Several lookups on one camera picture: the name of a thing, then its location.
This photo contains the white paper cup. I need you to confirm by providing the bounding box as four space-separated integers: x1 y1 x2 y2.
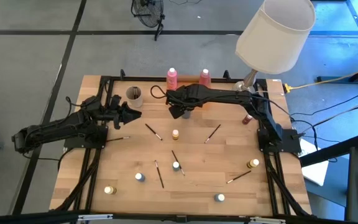
125 85 144 108

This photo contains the large coral paint bottle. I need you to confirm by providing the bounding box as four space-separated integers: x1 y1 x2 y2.
198 68 213 90

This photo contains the silver lamp cream shade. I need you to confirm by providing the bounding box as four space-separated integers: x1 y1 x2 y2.
232 0 317 93

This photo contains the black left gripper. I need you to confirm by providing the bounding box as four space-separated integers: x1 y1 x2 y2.
81 95 142 131

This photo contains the black floor fan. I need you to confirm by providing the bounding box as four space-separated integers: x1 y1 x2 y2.
131 0 166 42

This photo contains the black aluminium rig frame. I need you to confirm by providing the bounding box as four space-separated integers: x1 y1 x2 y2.
0 74 358 224

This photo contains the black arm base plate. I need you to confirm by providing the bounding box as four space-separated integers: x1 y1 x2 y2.
63 124 109 149
257 129 303 154

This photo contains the white flat box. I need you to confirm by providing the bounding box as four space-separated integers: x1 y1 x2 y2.
299 138 330 187

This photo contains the orange translucent plastic tray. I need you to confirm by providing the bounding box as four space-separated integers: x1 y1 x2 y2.
165 73 213 110

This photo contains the black metal beam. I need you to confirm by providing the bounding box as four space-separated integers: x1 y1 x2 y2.
299 133 358 168

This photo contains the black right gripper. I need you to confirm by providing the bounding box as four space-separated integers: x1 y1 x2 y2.
165 83 211 120

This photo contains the yellow power cable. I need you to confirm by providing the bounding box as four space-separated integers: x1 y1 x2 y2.
283 63 358 94

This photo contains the large pink paint bottle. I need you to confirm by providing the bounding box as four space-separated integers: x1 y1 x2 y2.
166 67 178 91

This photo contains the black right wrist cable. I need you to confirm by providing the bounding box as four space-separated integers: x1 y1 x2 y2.
149 84 169 100

